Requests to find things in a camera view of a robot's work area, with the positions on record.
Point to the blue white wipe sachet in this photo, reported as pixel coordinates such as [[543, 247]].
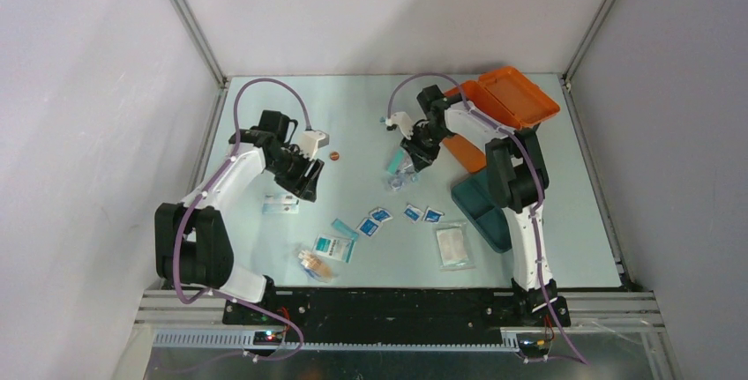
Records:
[[368, 227], [381, 215], [432, 215], [413, 213]]

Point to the dark teal divider tray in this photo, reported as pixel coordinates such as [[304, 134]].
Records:
[[472, 196]]

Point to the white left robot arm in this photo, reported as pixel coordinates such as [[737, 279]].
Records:
[[192, 244]]

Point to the cotton swabs bag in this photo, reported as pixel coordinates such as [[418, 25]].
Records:
[[314, 266]]

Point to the clear gauze pad packet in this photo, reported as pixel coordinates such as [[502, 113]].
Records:
[[454, 253]]

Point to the teal strip packet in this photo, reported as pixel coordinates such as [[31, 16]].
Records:
[[345, 230]]

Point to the clear bag tape roll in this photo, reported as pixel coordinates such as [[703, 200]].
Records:
[[398, 183]]

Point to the teal white label packet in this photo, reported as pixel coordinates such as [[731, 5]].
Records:
[[334, 247]]

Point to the clear bag teal header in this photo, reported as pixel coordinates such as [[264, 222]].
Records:
[[401, 164]]

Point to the orange plastic medicine box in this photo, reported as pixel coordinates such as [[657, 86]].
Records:
[[509, 97]]

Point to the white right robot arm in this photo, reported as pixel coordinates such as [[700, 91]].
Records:
[[516, 177]]

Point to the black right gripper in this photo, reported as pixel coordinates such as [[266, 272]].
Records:
[[421, 158]]

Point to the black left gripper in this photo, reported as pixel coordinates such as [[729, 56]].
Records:
[[304, 186]]

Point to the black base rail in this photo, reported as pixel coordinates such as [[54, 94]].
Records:
[[400, 316]]

